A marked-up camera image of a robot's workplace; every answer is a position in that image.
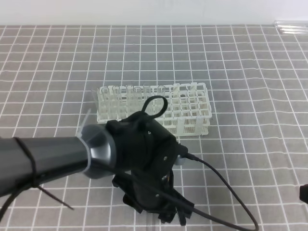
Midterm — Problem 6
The black camera cable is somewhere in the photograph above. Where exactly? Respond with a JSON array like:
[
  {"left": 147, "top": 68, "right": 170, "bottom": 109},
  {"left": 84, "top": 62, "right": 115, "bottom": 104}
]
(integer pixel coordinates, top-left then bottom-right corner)
[{"left": 134, "top": 95, "right": 259, "bottom": 231}]

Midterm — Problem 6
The white plastic test tube rack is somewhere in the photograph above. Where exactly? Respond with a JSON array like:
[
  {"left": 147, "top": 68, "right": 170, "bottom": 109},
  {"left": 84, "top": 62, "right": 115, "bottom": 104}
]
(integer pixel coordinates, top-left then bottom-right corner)
[{"left": 97, "top": 82, "right": 212, "bottom": 137}]

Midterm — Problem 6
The spare glass tubes far corner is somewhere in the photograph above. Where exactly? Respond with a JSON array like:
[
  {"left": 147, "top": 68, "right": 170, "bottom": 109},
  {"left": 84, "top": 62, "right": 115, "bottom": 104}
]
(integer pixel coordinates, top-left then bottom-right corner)
[{"left": 274, "top": 20, "right": 308, "bottom": 35}]

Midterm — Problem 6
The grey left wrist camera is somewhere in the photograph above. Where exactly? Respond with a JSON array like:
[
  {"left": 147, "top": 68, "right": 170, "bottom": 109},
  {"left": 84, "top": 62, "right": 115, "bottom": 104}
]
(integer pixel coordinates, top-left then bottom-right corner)
[{"left": 174, "top": 154, "right": 189, "bottom": 166}]

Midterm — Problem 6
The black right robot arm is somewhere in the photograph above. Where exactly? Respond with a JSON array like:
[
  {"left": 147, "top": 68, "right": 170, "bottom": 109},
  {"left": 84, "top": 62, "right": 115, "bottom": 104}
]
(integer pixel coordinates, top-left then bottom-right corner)
[{"left": 299, "top": 184, "right": 308, "bottom": 204}]

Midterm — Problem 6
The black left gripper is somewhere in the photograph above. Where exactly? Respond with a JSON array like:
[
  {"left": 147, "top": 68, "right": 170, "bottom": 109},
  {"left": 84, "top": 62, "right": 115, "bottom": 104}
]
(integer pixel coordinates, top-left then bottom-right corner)
[{"left": 105, "top": 112, "right": 194, "bottom": 226}]

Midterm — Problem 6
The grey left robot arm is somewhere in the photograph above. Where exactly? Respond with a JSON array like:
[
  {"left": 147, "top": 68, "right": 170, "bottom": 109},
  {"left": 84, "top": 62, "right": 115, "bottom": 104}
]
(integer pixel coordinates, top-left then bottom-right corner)
[{"left": 0, "top": 112, "right": 194, "bottom": 225}]

